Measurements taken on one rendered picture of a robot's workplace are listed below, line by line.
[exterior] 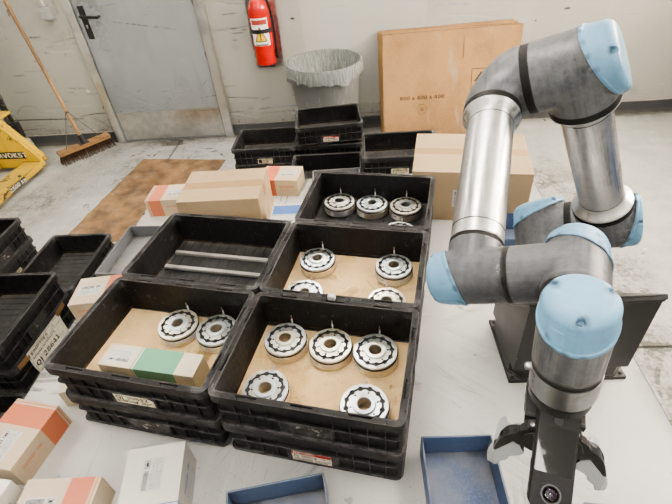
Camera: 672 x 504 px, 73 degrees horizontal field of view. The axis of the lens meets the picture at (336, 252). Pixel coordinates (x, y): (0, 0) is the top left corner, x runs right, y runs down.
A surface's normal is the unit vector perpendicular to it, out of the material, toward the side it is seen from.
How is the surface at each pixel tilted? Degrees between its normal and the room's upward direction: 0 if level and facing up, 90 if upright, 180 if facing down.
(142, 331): 0
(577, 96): 108
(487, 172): 18
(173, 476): 0
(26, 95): 90
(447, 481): 0
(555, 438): 35
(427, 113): 75
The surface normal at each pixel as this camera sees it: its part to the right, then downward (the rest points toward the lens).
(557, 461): -0.31, -0.29
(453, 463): -0.08, -0.77
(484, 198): -0.11, -0.53
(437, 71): -0.05, 0.47
